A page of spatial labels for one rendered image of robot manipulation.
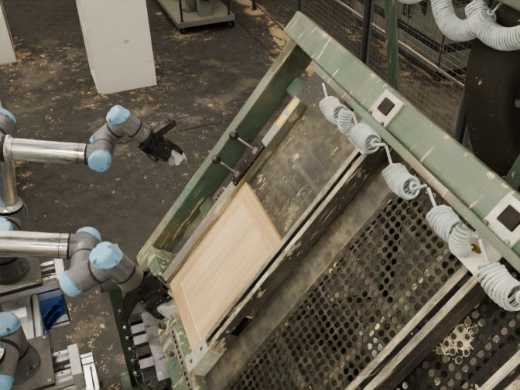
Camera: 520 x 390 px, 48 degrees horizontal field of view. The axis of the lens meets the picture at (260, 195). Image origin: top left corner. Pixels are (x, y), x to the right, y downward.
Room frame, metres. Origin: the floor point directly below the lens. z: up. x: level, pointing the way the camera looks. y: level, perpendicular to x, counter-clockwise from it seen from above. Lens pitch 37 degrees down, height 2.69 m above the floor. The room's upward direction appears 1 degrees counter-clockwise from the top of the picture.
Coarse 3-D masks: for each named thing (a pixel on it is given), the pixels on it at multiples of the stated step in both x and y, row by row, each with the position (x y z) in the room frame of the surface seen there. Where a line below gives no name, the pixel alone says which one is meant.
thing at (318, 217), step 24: (384, 96) 1.59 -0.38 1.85; (384, 120) 1.51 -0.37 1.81; (360, 168) 1.49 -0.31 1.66; (336, 192) 1.47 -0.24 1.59; (312, 216) 1.46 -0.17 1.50; (336, 216) 1.47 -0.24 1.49; (288, 240) 1.46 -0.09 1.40; (312, 240) 1.44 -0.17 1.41; (264, 264) 1.44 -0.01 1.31; (288, 264) 1.42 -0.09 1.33; (264, 288) 1.39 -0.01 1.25; (240, 312) 1.36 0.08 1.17; (216, 336) 1.34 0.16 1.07; (192, 360) 1.33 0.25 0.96; (216, 360) 1.33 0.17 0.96
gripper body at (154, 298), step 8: (144, 272) 1.21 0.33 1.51; (144, 280) 1.18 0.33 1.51; (152, 280) 1.19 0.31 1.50; (160, 280) 1.22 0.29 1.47; (136, 288) 1.16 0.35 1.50; (144, 288) 1.18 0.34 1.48; (152, 288) 1.19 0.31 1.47; (160, 288) 1.19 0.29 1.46; (168, 288) 1.23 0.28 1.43; (144, 296) 1.18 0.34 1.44; (152, 296) 1.17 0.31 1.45; (160, 296) 1.18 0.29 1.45; (144, 304) 1.16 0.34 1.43; (152, 304) 1.18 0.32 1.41; (160, 304) 1.19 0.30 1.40
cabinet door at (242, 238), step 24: (240, 192) 1.87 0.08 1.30; (240, 216) 1.77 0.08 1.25; (264, 216) 1.68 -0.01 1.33; (216, 240) 1.77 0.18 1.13; (240, 240) 1.68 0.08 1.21; (264, 240) 1.59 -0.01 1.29; (192, 264) 1.76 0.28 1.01; (216, 264) 1.67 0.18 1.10; (240, 264) 1.59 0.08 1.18; (192, 288) 1.66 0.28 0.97; (216, 288) 1.58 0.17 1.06; (240, 288) 1.50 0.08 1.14; (192, 312) 1.57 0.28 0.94; (216, 312) 1.49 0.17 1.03; (192, 336) 1.47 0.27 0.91
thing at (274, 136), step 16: (288, 112) 1.97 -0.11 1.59; (272, 128) 1.97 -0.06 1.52; (288, 128) 1.95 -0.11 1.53; (272, 144) 1.93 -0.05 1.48; (256, 160) 1.91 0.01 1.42; (224, 192) 1.91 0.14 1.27; (224, 208) 1.86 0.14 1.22; (208, 224) 1.84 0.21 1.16; (192, 240) 1.84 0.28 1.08; (176, 256) 1.83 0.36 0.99; (176, 272) 1.79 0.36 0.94
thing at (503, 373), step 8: (512, 360) 0.78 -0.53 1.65; (504, 368) 0.78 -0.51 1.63; (512, 368) 0.77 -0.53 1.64; (496, 376) 0.77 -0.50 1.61; (504, 376) 0.76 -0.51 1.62; (512, 376) 0.77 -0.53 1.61; (488, 384) 0.76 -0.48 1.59; (496, 384) 0.76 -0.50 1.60; (504, 384) 0.76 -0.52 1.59; (512, 384) 0.74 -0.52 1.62
